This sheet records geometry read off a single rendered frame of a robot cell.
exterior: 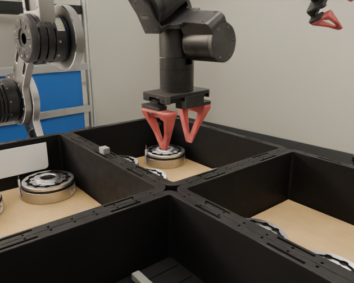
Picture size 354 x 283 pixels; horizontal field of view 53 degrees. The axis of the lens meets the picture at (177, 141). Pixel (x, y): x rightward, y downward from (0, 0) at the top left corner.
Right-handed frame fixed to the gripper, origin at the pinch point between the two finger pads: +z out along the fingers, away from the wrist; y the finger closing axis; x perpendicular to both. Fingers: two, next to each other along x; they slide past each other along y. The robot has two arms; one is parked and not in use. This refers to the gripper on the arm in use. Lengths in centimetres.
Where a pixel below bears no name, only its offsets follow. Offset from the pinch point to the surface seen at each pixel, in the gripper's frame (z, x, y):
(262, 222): 9.9, -17.2, 1.8
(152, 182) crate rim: 3.0, -5.2, -10.4
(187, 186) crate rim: 3.0, -9.8, -7.4
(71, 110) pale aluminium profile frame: 40, 200, 85
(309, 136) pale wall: 82, 103, 286
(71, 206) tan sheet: 13.1, 14.4, -14.0
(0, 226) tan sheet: 13.0, 16.5, -26.2
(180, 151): 10.4, 16.5, 17.3
